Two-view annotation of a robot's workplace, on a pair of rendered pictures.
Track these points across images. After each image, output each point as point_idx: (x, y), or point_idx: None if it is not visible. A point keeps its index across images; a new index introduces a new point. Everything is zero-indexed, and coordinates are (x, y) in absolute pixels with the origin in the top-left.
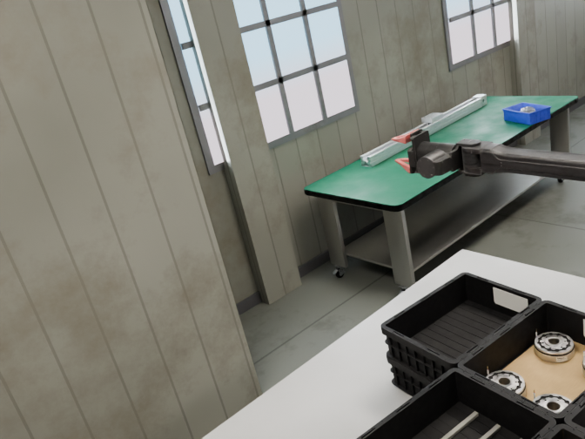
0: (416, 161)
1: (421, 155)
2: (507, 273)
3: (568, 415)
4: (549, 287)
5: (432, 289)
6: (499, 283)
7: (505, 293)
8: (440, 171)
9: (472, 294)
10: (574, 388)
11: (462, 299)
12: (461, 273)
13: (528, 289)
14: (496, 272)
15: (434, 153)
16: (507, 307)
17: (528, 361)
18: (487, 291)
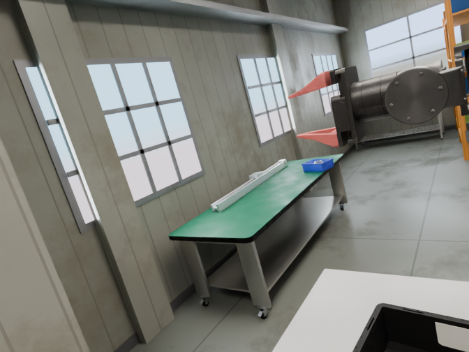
0: (352, 116)
1: (363, 101)
2: (386, 289)
3: None
4: (444, 299)
5: (317, 321)
6: (443, 315)
7: (460, 331)
8: (460, 93)
9: (396, 333)
10: None
11: (385, 341)
12: (377, 305)
13: (423, 305)
14: (373, 288)
15: (422, 66)
16: (466, 351)
17: None
18: (425, 328)
